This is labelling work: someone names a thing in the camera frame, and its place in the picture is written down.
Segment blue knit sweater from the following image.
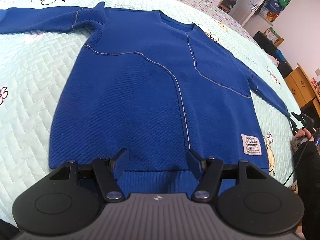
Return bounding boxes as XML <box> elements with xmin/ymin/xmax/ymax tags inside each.
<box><xmin>1</xmin><ymin>2</ymin><xmax>289</xmax><ymax>195</ymax></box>

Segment black sleeved right forearm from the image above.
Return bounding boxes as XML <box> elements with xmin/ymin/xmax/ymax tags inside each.
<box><xmin>293</xmin><ymin>141</ymin><xmax>319</xmax><ymax>239</ymax></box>

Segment right hand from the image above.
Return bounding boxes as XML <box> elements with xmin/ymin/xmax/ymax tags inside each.
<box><xmin>291</xmin><ymin>128</ymin><xmax>314</xmax><ymax>152</ymax></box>

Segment wooden yellow cabinet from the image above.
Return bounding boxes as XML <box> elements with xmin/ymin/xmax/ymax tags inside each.
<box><xmin>285</xmin><ymin>64</ymin><xmax>317</xmax><ymax>108</ymax></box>

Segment black chair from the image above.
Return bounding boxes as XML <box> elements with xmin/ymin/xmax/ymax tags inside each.
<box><xmin>253</xmin><ymin>31</ymin><xmax>283</xmax><ymax>62</ymax></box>

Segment mint quilted bee bedspread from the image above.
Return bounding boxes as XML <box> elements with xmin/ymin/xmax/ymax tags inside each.
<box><xmin>1</xmin><ymin>0</ymin><xmax>300</xmax><ymax>223</ymax></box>

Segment black cable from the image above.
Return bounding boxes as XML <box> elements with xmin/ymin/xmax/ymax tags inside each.
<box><xmin>283</xmin><ymin>142</ymin><xmax>307</xmax><ymax>186</ymax></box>

